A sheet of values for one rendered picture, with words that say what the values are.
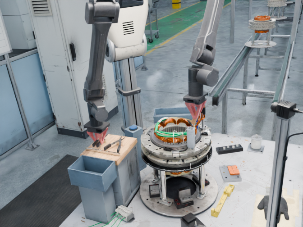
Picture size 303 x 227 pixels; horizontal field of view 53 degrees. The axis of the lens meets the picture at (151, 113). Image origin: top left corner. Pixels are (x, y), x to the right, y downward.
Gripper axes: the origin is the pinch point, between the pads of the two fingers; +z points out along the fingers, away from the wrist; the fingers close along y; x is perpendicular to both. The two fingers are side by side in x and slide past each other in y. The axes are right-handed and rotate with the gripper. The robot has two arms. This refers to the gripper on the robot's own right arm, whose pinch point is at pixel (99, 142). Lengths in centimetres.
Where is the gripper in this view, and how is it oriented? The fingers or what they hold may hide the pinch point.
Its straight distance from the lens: 142.0
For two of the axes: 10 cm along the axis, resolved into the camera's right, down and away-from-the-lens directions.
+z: 0.5, 9.1, 4.1
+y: 9.2, 1.1, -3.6
